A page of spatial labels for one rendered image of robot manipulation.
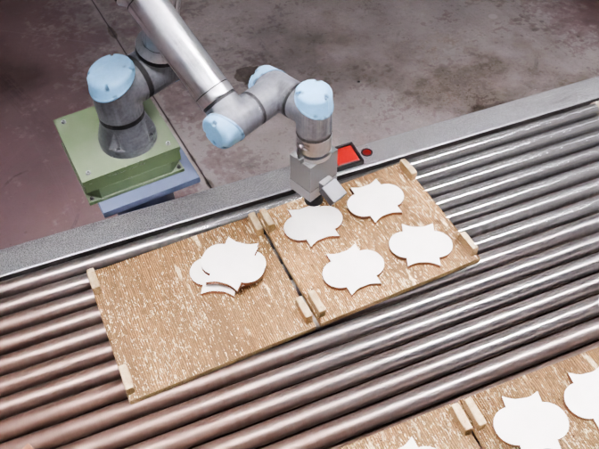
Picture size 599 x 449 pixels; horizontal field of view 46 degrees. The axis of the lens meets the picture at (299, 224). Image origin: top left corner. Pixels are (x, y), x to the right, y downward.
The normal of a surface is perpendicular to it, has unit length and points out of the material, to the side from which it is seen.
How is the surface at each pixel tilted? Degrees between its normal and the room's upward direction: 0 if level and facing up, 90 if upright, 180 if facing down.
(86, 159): 2
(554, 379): 0
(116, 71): 9
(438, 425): 0
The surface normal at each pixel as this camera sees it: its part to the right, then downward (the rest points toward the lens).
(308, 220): -0.01, -0.65
